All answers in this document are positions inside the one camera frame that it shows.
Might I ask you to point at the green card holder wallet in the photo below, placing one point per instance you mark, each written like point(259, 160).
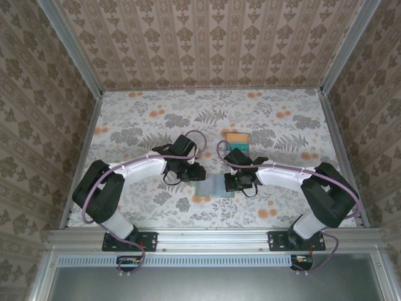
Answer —
point(213, 188)

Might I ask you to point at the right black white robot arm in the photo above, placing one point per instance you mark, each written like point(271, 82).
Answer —
point(282, 178)

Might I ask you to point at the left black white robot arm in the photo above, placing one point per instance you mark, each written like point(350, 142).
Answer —
point(141, 169)

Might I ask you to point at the teal card with black stripe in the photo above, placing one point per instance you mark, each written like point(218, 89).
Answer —
point(241, 145)

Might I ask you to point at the orange card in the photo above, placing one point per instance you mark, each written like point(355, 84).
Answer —
point(238, 138)

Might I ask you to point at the stack of coloured sponges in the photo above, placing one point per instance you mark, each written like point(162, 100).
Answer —
point(249, 152)

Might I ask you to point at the right black connector board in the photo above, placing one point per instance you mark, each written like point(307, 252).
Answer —
point(302, 262)

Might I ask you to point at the black connector board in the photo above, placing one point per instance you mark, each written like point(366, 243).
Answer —
point(128, 263)
point(302, 262)

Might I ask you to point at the grey metal sheet panel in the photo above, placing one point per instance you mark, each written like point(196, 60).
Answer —
point(213, 285)

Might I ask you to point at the left black connector board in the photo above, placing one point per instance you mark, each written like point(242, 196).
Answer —
point(128, 263)

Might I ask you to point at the long aluminium table edge rail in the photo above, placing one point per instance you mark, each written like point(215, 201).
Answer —
point(213, 239)

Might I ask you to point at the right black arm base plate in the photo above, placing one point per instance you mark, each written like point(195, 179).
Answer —
point(277, 241)

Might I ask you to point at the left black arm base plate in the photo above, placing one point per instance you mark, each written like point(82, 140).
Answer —
point(147, 241)

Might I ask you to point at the thin aluminium wall-side rail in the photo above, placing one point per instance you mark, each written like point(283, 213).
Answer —
point(213, 88)

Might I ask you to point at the left aluminium side rail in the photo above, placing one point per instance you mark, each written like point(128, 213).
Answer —
point(86, 141)

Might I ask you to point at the aluminium side rail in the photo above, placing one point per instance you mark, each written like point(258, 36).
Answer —
point(339, 141)
point(86, 141)

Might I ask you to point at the right aluminium side rail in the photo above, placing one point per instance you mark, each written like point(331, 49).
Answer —
point(339, 141)

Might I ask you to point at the left aluminium corner post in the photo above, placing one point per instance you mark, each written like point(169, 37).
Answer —
point(76, 53)

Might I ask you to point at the aluminium corner post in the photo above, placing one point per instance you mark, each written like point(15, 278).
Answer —
point(76, 53)
point(348, 47)

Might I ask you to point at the right aluminium corner post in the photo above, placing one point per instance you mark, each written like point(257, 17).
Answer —
point(348, 47)

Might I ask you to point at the right lower aluminium frame rail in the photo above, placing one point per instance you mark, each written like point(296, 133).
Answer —
point(383, 279)

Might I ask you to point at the aluminium frame rail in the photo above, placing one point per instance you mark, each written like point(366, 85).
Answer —
point(383, 279)
point(40, 279)

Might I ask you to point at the left lower aluminium frame rail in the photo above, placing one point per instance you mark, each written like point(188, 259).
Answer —
point(40, 279)

